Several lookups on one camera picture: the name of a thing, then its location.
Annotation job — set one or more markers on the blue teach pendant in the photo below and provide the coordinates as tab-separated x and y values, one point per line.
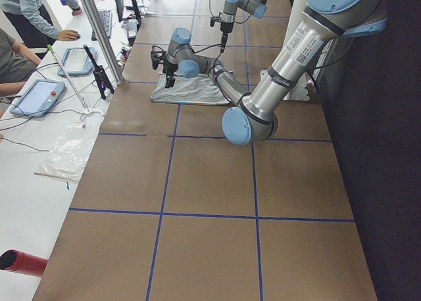
38	99
76	62

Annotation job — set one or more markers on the clear plastic bag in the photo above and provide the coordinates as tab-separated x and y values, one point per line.
69	156

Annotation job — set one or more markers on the long metal reacher stick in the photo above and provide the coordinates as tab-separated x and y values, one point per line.
87	110

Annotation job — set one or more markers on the standing person in blue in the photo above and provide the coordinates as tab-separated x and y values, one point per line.
33	23

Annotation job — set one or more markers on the aluminium frame post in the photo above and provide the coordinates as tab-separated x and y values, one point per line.
106	47

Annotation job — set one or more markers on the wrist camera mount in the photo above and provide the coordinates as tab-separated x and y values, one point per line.
157	56
214	20

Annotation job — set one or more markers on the black camera stand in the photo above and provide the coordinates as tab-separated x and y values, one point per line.
100	75

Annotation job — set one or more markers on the black computer keyboard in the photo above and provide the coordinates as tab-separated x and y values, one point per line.
105	17

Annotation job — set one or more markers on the brown table mat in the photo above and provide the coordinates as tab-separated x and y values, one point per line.
168	209

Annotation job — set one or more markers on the red fire extinguisher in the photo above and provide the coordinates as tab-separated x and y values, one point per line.
23	263

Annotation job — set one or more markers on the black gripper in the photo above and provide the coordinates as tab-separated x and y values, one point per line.
225	28
169	68

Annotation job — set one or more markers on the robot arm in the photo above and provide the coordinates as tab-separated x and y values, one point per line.
256	8
251	117

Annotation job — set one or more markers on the navy white striped polo shirt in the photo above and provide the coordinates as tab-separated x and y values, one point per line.
198	90

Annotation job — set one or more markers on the seated person in grey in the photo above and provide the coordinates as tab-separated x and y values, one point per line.
18	63

